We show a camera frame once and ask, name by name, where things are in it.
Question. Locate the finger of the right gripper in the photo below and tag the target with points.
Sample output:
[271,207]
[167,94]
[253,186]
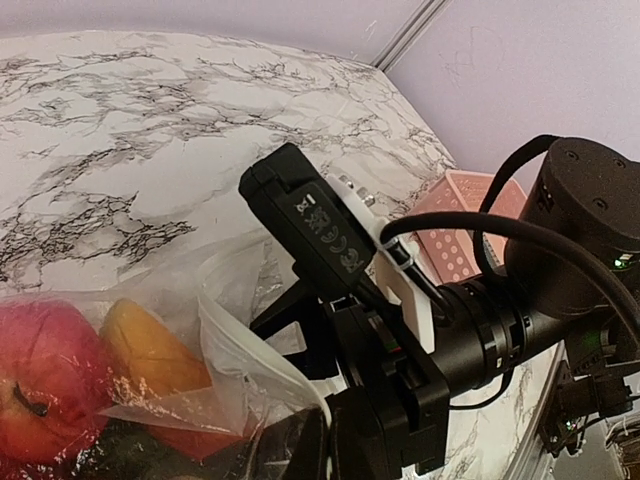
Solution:
[299,305]

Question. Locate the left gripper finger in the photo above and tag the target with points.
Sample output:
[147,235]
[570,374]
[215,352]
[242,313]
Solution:
[292,448]

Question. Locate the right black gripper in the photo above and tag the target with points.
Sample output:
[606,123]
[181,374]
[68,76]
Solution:
[556,241]

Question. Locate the red orange fake mango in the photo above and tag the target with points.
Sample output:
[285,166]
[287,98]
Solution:
[163,384]

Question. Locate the clear zip top bag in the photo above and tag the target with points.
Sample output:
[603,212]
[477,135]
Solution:
[208,299]

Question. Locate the green fake cucumber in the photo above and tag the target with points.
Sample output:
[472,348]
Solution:
[126,450]

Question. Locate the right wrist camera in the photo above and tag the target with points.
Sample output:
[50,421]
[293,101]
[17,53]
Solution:
[285,192]

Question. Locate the right aluminium frame post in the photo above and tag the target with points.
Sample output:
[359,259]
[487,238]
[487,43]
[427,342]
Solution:
[417,24]

